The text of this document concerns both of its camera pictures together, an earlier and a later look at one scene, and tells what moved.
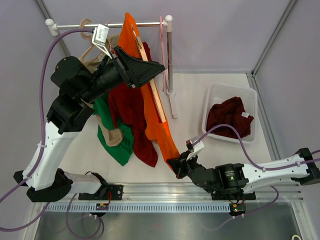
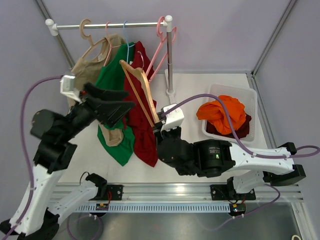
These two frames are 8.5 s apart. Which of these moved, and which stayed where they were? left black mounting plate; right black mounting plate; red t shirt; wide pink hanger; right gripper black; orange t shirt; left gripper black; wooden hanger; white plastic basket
Moved: wide pink hanger; orange t shirt; wooden hanger; right gripper black; left gripper black
Stayed: left black mounting plate; red t shirt; white plastic basket; right black mounting plate
